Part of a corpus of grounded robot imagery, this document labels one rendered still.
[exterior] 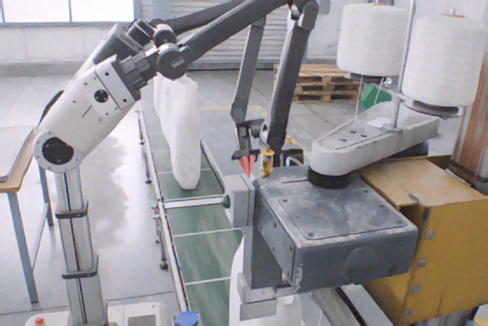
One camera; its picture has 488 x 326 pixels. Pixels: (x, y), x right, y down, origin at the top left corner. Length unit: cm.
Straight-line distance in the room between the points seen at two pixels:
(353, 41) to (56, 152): 95
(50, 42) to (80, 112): 715
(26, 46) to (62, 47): 60
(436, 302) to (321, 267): 41
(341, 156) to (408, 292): 33
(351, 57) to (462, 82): 30
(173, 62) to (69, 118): 40
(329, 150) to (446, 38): 30
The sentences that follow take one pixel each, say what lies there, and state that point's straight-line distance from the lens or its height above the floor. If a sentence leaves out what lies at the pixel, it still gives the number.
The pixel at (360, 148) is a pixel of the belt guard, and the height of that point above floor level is 141.
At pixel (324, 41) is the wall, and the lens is 934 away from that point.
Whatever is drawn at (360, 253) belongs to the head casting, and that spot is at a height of 131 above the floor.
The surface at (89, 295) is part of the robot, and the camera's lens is 182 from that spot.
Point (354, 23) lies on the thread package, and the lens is 105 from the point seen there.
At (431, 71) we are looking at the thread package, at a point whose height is 159.
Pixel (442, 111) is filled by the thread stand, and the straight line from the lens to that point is 88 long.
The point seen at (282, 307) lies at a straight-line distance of 137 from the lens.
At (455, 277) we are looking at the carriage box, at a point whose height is 114.
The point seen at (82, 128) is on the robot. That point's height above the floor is 129.
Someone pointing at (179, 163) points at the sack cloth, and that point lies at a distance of 290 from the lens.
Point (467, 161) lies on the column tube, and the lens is 109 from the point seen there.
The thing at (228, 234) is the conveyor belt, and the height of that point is 38.
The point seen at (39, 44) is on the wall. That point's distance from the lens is 849.
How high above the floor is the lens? 173
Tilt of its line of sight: 23 degrees down
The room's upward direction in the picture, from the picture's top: 3 degrees clockwise
